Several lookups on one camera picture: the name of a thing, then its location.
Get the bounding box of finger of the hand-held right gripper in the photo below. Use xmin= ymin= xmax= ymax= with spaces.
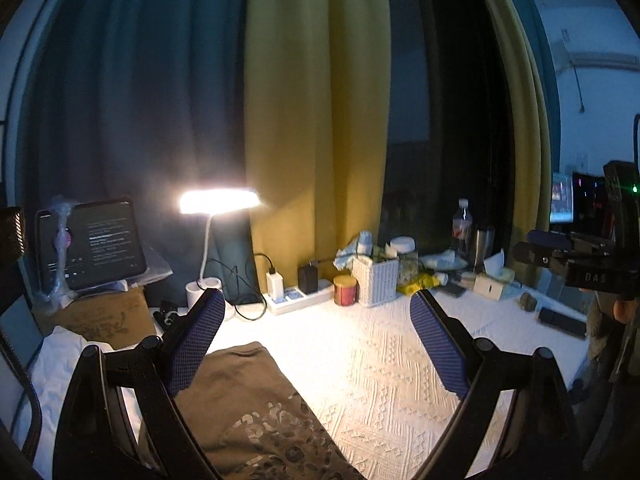
xmin=512 ymin=241 xmax=622 ymax=289
xmin=527 ymin=229 xmax=617 ymax=257

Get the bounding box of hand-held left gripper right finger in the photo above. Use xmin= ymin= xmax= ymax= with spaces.
xmin=409 ymin=289 xmax=584 ymax=480

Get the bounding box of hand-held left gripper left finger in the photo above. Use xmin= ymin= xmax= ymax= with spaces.
xmin=52 ymin=287 xmax=227 ymax=480

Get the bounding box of olive green t-shirt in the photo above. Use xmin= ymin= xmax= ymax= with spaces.
xmin=137 ymin=341 xmax=367 ymax=480

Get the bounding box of person's right forearm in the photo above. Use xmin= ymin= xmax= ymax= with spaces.
xmin=584 ymin=294 xmax=640 ymax=392

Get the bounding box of person's right hand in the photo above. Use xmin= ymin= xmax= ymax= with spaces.
xmin=614 ymin=294 xmax=640 ymax=323

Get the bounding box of computer monitor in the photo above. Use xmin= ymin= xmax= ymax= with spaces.
xmin=549 ymin=172 xmax=614 ymax=227

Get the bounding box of yellow packet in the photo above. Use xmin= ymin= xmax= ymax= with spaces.
xmin=399 ymin=272 xmax=437 ymax=295

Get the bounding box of white textured blanket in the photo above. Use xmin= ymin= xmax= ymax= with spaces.
xmin=19 ymin=287 xmax=589 ymax=480

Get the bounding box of steel tumbler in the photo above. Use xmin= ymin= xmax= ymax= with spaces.
xmin=473 ymin=225 xmax=496 ymax=271

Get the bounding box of tissue box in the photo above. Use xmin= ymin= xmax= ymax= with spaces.
xmin=472 ymin=249 xmax=517 ymax=302

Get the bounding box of white perforated basket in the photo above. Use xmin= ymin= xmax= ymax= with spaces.
xmin=351 ymin=254 xmax=401 ymax=309

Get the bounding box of white lidded jar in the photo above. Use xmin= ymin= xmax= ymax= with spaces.
xmin=389 ymin=235 xmax=419 ymax=287

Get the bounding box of cardboard box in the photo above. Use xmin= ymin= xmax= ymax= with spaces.
xmin=32 ymin=287 xmax=159 ymax=352

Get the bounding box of clear water bottle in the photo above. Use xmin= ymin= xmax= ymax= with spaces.
xmin=451 ymin=198 xmax=474 ymax=257

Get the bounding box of red candle jar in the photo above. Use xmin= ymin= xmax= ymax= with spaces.
xmin=333 ymin=274 xmax=359 ymax=307

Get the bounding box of white power strip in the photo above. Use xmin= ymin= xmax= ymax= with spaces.
xmin=262 ymin=279 xmax=335 ymax=316

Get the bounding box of light blue crumpled cloth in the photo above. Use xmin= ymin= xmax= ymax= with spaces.
xmin=334 ymin=231 xmax=374 ymax=271

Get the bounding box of black charger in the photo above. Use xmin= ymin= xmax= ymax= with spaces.
xmin=297 ymin=259 xmax=320 ymax=295

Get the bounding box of black tablet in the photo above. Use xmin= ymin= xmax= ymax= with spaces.
xmin=34 ymin=198 xmax=149 ymax=292

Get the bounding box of white desk lamp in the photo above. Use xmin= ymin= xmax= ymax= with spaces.
xmin=178 ymin=187 xmax=264 ymax=322

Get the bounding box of white garment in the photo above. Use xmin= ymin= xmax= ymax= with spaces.
xmin=19 ymin=324 xmax=147 ymax=462

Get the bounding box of teal curtain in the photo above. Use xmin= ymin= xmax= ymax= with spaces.
xmin=14 ymin=0 xmax=252 ymax=302

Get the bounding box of black cable bundle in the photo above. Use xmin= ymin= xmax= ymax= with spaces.
xmin=153 ymin=299 xmax=182 ymax=332

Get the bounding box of black braided cable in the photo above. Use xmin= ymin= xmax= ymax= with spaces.
xmin=0 ymin=324 xmax=44 ymax=467

